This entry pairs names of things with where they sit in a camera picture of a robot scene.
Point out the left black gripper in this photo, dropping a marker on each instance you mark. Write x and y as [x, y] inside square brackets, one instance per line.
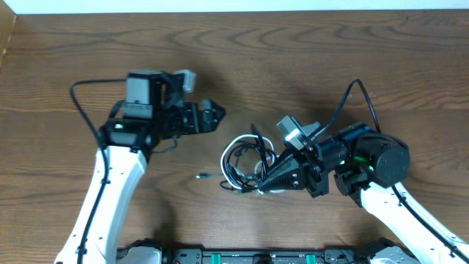
[194, 126]

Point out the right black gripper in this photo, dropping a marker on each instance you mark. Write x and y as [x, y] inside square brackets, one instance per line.
[290, 176]

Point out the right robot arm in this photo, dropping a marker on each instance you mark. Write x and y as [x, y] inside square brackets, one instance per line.
[369, 167]

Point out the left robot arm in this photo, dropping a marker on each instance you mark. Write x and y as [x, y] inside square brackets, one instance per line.
[154, 109]

